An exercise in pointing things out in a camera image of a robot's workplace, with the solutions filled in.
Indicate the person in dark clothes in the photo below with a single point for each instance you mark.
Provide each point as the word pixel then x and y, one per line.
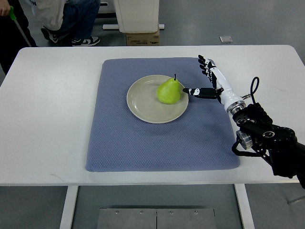
pixel 11 39

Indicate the person in jeans and sneakers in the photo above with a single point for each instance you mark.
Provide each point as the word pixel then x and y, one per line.
pixel 67 17

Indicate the white cabinet panel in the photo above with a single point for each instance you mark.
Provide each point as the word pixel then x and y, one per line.
pixel 137 16

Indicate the green pear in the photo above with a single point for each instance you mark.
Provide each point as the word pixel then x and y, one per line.
pixel 169 91

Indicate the metal base plate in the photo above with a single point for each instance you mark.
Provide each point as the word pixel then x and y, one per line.
pixel 156 218

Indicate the white floor foot bar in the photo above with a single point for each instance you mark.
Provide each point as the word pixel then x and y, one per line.
pixel 112 27

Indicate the grey stick pole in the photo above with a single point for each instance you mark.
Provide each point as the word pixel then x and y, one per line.
pixel 14 19

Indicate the blue woven cloth mat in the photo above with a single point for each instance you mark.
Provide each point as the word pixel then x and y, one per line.
pixel 200 139

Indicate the cardboard box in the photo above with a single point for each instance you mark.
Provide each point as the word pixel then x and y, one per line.
pixel 143 39

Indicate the white table leg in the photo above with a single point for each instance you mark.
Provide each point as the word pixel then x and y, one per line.
pixel 69 207
pixel 244 206

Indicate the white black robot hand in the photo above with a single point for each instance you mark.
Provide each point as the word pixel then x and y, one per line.
pixel 221 90

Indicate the small grey floor plate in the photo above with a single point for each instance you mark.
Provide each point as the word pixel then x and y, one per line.
pixel 226 39

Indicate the white right table leg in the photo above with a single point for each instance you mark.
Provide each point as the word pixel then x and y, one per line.
pixel 244 206

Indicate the white left table leg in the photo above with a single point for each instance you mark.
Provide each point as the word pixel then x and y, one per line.
pixel 69 207

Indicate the beige round plate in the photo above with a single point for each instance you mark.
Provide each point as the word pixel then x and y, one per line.
pixel 143 102

